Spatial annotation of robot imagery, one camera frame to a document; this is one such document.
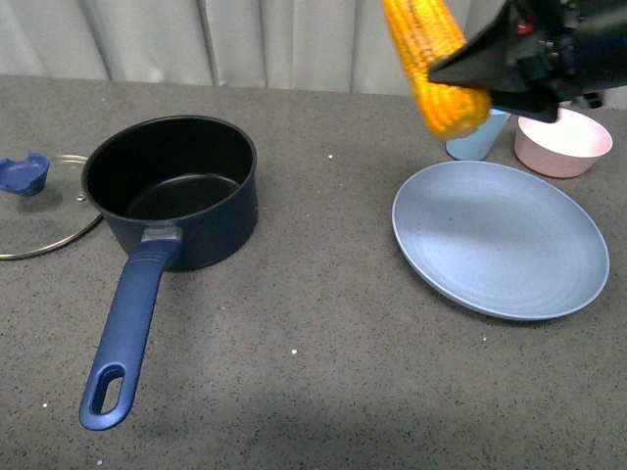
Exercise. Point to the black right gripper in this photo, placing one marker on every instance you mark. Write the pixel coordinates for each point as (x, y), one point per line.
(575, 50)

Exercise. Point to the yellow corn cob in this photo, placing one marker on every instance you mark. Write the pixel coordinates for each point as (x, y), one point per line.
(425, 32)

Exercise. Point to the glass lid blue knob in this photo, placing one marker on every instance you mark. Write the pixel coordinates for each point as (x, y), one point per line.
(43, 206)

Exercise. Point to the light blue cup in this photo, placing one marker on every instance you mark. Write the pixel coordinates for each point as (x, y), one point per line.
(477, 146)

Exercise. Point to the pink bowl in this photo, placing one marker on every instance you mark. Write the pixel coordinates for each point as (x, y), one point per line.
(563, 149)

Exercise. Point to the light blue plate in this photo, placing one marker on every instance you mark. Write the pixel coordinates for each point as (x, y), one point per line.
(500, 241)

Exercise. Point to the white curtain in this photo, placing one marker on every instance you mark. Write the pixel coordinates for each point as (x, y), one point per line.
(341, 46)

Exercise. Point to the dark blue saucepan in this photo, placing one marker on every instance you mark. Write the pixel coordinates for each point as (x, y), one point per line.
(179, 194)

